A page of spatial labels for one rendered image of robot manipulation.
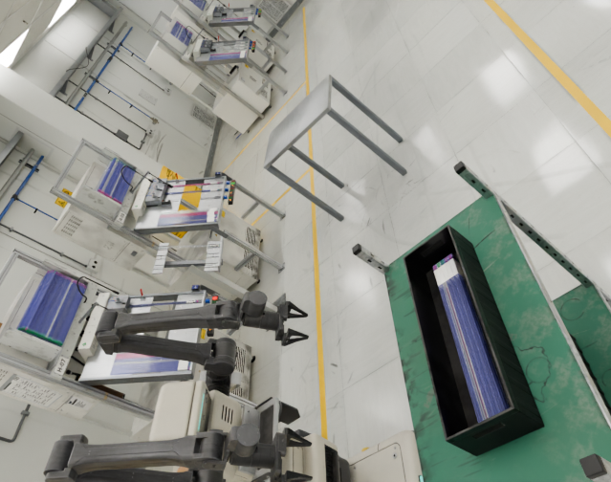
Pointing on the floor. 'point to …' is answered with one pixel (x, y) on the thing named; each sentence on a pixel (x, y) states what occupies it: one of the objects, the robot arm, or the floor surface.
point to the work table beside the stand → (287, 129)
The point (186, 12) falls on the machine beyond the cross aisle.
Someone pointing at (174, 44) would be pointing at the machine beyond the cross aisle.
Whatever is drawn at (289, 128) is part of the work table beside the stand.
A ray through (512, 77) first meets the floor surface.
